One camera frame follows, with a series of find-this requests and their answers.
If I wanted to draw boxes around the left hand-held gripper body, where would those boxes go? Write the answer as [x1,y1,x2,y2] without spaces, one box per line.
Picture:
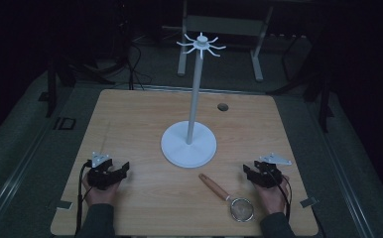
[85,152,115,191]

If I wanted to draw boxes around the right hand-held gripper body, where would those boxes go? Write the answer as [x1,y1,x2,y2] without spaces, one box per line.
[252,152,294,189]

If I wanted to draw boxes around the person's left hand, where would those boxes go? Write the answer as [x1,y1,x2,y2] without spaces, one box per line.
[81,174,122,208]

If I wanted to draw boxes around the person's right hand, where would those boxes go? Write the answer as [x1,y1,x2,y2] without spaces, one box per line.
[253,175,292,216]

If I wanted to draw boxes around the grey tape strip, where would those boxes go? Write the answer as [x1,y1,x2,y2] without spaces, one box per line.
[300,196,319,209]
[56,199,74,211]

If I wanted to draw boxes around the white hook rack stand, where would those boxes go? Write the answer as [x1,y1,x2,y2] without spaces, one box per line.
[160,31,227,170]

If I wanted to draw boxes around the black metal stand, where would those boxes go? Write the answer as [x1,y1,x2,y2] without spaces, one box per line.
[38,58,78,119]

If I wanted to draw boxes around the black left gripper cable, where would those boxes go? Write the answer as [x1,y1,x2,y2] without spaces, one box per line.
[74,161,93,236]

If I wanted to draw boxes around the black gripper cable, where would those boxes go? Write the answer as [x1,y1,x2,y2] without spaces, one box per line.
[74,161,93,236]
[269,170,294,223]

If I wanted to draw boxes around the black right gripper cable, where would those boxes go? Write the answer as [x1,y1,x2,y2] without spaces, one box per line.
[269,170,294,223]

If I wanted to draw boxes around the wooden handled mesh strainer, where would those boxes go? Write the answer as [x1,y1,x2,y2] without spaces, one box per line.
[197,173,256,223]

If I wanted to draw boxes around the black floor cables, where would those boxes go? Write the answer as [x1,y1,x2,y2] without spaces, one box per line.
[114,19,153,91]

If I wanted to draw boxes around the white metal table frame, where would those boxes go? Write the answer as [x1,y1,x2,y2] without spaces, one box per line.
[177,0,276,83]

